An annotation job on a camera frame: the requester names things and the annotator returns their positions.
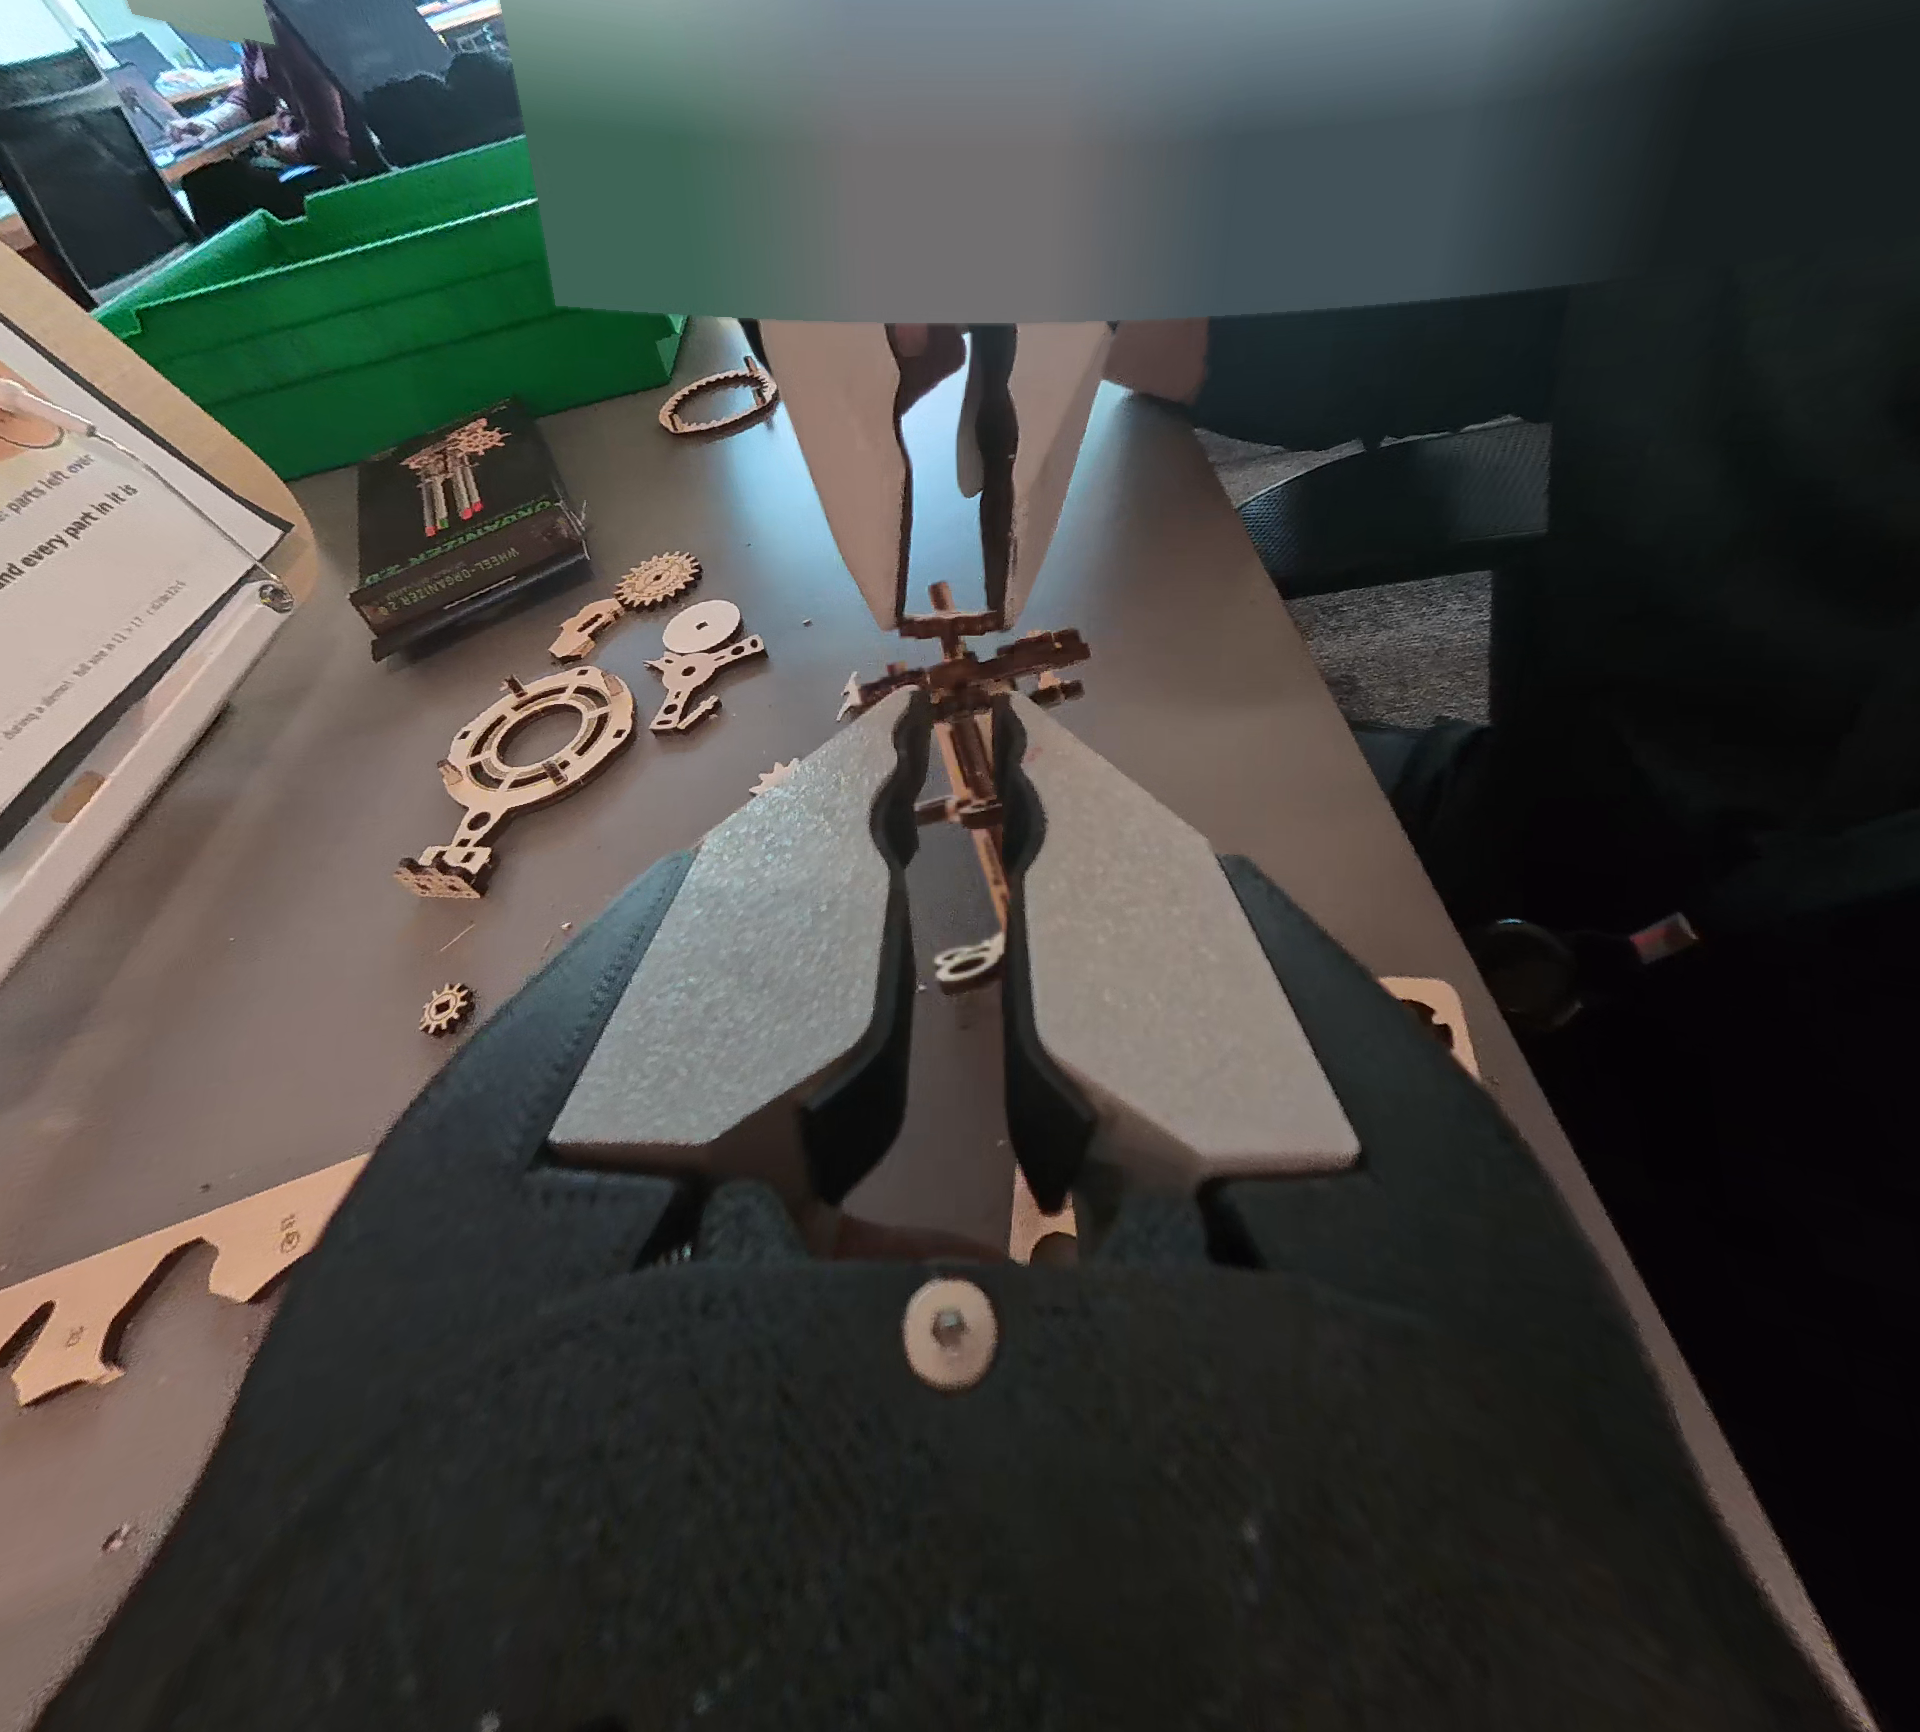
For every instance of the black model kit box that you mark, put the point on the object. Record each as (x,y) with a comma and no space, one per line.
(467,533)

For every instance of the jagged wooden cut-out sheet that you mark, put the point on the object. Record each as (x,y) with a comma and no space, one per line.
(149,1290)

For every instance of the instruction sheet on stand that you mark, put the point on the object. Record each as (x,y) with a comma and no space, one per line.
(135,774)

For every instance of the large wooden gear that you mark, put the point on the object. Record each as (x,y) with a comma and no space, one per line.
(641,592)

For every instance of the dark cloth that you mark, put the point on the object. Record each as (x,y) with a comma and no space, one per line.
(434,103)

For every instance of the curved wooden bracket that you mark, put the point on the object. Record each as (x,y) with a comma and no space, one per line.
(578,633)

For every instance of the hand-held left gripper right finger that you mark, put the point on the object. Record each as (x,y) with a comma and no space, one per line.
(1185,997)

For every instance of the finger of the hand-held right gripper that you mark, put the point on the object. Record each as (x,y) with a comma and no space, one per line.
(1058,411)
(839,425)

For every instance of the printed instruction sheet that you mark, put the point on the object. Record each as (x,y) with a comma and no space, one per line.
(90,592)

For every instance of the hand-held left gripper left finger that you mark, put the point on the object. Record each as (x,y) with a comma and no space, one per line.
(718,997)

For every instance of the person's right hand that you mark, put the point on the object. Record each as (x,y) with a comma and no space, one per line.
(1162,355)

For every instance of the green plastic bin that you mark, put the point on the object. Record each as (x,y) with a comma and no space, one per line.
(373,322)

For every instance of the wooden disc lever part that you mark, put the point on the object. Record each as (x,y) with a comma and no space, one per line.
(731,633)

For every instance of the slotted wooden cut-out sheet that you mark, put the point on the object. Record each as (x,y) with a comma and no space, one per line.
(1459,1045)

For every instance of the wooden round frame part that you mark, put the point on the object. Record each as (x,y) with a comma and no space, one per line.
(478,833)

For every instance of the small wooden gear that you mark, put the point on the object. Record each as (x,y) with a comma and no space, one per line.
(772,775)
(431,1024)

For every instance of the wooden gear axle assembly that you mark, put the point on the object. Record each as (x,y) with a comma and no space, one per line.
(961,679)

